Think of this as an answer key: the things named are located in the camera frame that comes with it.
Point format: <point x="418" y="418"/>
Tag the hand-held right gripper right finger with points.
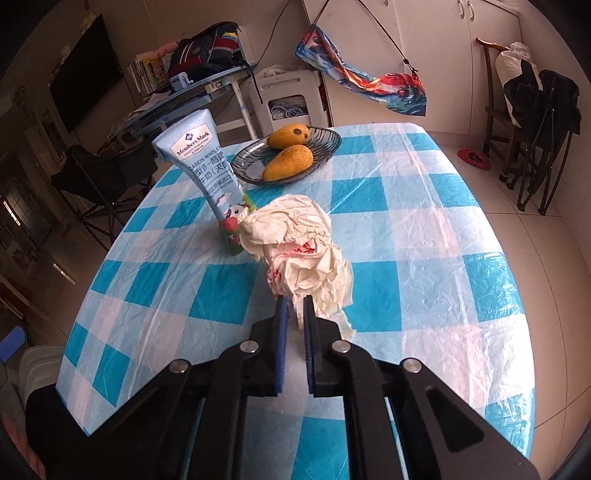
<point x="310" y="346"/>

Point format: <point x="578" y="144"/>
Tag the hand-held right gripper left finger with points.
<point x="280" y="346"/>

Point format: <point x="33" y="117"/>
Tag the cream paper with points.
<point x="300" y="258"/>

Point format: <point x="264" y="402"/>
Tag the blue white checkered tablecloth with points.
<point x="415" y="258"/>

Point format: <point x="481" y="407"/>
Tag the plain yellow mango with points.
<point x="288" y="161"/>

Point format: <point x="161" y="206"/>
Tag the light blue milk carton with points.
<point x="203" y="161"/>

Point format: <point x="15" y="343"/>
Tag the striped glass plate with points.
<point x="323" y="138"/>

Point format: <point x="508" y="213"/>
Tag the yellow mango with black spot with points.
<point x="286" y="136"/>

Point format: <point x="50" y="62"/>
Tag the black camping chair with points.
<point x="106" y="170"/>

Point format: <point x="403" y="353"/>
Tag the red slipper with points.
<point x="473" y="157"/>

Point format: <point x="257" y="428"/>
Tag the white plastic stool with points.
<point x="286" y="85"/>

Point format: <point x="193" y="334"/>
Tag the blue study desk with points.
<point x="194" y="87"/>

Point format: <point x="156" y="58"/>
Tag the colourful printed cloth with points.
<point x="360" y="76"/>

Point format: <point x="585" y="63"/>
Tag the white paper sheets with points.
<point x="154" y="99"/>

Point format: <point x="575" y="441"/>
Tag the small blue desk device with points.
<point x="179" y="82"/>

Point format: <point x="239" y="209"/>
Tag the row of books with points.
<point x="147" y="71"/>

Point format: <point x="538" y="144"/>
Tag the dark striped backpack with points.
<point x="203" y="50"/>

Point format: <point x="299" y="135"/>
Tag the dark wooden chair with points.
<point x="488" y="92"/>

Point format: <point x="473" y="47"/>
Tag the pink soft toy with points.
<point x="166" y="46"/>

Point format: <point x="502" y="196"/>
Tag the white cabinet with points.
<point x="443" y="46"/>

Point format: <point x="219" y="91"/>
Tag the black folded chair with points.
<point x="554" y="106"/>

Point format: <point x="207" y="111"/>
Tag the white stuffed bag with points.
<point x="512" y="60"/>

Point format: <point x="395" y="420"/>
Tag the black wall television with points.
<point x="83" y="78"/>

